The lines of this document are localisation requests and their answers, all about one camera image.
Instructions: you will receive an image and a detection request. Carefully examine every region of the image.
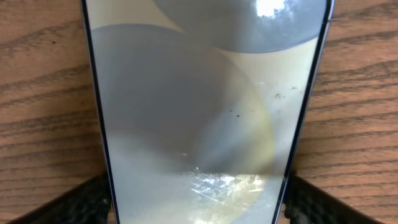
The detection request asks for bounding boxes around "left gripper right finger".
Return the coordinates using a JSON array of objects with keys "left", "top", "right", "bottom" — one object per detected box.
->
[{"left": 284, "top": 175, "right": 381, "bottom": 224}]

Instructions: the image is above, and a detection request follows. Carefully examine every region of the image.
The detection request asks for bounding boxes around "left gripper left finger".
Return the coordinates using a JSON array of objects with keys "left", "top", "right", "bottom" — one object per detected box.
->
[{"left": 8, "top": 173, "right": 111, "bottom": 224}]

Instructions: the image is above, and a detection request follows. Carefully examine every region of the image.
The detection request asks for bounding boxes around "Samsung Galaxy smartphone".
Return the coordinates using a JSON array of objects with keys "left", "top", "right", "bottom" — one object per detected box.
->
[{"left": 81, "top": 0, "right": 335, "bottom": 224}]

